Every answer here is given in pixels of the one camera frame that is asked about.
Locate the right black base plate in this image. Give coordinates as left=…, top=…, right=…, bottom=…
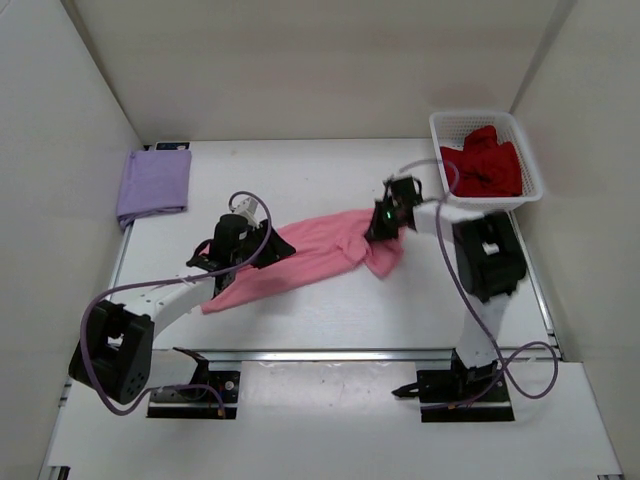
left=416, top=370, right=515, bottom=423

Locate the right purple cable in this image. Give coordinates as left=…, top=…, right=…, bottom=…
left=394, top=159, right=561, bottom=414

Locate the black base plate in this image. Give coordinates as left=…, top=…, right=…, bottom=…
left=416, top=370, right=515, bottom=423
left=146, top=369, right=241, bottom=420

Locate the red t shirt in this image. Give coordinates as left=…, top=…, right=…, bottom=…
left=440, top=125, right=523, bottom=198

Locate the purple cable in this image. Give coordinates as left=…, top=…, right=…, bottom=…
left=79, top=190, right=274, bottom=419
left=394, top=159, right=561, bottom=414

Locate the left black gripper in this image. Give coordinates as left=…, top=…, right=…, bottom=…
left=231, top=218, right=295, bottom=269

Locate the pink t shirt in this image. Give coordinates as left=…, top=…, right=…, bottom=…
left=200, top=209, right=404, bottom=314

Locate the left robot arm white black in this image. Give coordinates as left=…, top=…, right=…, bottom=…
left=68, top=213, right=296, bottom=413

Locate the white plastic basket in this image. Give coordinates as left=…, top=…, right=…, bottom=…
left=429, top=110, right=544, bottom=211

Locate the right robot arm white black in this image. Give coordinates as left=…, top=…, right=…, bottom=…
left=365, top=176, right=527, bottom=403

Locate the purple t shirt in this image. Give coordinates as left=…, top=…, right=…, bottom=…
left=116, top=150, right=192, bottom=230

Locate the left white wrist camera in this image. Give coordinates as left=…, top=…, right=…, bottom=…
left=230, top=197, right=259, bottom=228

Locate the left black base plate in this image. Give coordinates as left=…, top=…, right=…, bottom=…
left=146, top=369, right=241, bottom=420

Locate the aluminium rail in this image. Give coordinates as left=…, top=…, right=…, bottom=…
left=89, top=347, right=564, bottom=366

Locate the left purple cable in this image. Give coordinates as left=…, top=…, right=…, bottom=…
left=79, top=190, right=274, bottom=419

